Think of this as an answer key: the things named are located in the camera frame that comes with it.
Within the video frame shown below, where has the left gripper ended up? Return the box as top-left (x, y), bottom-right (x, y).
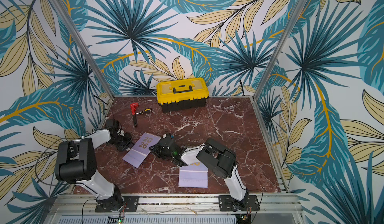
top-left (107, 132), bottom-right (136, 152)

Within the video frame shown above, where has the purple calendar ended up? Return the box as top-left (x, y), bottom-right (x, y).
top-left (179, 162), bottom-right (208, 188)
top-left (123, 132), bottom-right (161, 168)

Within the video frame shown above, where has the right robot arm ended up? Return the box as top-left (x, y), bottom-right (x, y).
top-left (149, 133), bottom-right (249, 212)

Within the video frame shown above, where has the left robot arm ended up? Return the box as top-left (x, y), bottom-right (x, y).
top-left (55, 119), bottom-right (139, 213)

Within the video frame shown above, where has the red clamp tool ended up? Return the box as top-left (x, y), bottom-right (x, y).
top-left (130, 102), bottom-right (139, 116)

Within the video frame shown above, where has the yellow black screwdriver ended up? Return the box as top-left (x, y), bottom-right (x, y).
top-left (136, 108), bottom-right (152, 115)

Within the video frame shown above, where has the yellow black toolbox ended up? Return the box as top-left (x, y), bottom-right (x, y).
top-left (157, 78), bottom-right (209, 113)

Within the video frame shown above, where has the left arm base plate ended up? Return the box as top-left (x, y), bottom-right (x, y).
top-left (95, 196), bottom-right (139, 213)

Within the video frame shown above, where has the aluminium front rail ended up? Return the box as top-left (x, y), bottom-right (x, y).
top-left (44, 193), bottom-right (308, 224)

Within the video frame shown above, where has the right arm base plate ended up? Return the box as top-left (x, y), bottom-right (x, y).
top-left (218, 194), bottom-right (260, 212)

